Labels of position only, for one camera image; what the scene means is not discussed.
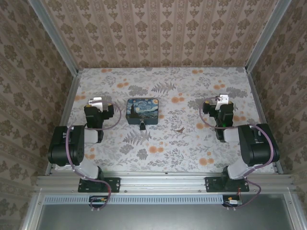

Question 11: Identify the aluminium frame post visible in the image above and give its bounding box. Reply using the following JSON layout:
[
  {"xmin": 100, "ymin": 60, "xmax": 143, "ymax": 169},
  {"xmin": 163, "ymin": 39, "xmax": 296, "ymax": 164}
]
[
  {"xmin": 28, "ymin": 0, "xmax": 80, "ymax": 74},
  {"xmin": 246, "ymin": 0, "xmax": 293, "ymax": 72}
]

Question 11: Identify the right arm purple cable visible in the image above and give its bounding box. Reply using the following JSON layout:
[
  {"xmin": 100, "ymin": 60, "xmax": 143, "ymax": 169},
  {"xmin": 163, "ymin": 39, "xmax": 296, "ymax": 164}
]
[{"xmin": 199, "ymin": 95, "xmax": 274, "ymax": 212}]

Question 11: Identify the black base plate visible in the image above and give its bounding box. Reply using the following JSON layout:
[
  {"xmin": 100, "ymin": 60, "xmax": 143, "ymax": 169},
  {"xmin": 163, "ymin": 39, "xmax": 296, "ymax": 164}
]
[
  {"xmin": 78, "ymin": 176, "xmax": 121, "ymax": 193},
  {"xmin": 205, "ymin": 176, "xmax": 250, "ymax": 193}
]

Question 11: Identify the floral patterned table cover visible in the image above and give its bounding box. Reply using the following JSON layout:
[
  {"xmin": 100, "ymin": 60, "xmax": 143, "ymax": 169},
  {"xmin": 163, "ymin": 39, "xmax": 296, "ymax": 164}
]
[{"xmin": 54, "ymin": 67, "xmax": 276, "ymax": 173}]

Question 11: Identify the black connector block with wires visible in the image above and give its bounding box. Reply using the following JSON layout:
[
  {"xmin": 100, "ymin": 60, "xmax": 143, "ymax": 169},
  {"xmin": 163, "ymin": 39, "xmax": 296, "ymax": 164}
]
[
  {"xmin": 222, "ymin": 195, "xmax": 242, "ymax": 208},
  {"xmin": 89, "ymin": 195, "xmax": 109, "ymax": 208}
]

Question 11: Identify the aluminium table side rail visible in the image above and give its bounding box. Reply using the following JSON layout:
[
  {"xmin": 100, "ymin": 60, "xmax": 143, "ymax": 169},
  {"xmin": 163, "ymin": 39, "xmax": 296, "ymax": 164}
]
[
  {"xmin": 45, "ymin": 69, "xmax": 83, "ymax": 175},
  {"xmin": 246, "ymin": 69, "xmax": 284, "ymax": 175}
]

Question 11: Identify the starry night painted box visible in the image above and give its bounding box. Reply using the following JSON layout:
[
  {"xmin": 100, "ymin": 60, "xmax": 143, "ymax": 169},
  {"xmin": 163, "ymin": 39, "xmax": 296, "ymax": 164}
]
[{"xmin": 125, "ymin": 98, "xmax": 159, "ymax": 126}]

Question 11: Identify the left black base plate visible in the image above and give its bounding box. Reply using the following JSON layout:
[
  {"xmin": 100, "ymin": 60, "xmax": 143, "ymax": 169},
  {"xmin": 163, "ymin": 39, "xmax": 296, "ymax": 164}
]
[{"xmin": 78, "ymin": 176, "xmax": 121, "ymax": 193}]

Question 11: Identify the grey sheet metal panel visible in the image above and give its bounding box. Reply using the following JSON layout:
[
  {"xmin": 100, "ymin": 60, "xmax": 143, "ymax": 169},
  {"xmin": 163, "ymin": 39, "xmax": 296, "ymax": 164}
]
[{"xmin": 20, "ymin": 189, "xmax": 307, "ymax": 230}]

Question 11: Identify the grey slotted cable duct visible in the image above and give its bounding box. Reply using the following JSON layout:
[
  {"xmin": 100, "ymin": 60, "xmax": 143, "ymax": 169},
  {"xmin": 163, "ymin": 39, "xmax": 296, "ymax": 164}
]
[{"xmin": 44, "ymin": 194, "xmax": 225, "ymax": 205}]

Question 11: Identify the aluminium mounting rail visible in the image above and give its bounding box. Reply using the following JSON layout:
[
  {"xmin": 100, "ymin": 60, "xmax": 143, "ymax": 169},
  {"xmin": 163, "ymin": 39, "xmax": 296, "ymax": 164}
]
[{"xmin": 35, "ymin": 172, "xmax": 295, "ymax": 193}]

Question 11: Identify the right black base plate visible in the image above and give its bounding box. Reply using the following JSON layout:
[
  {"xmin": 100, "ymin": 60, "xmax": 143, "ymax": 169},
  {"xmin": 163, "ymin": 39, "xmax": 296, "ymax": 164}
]
[{"xmin": 205, "ymin": 176, "xmax": 250, "ymax": 193}]

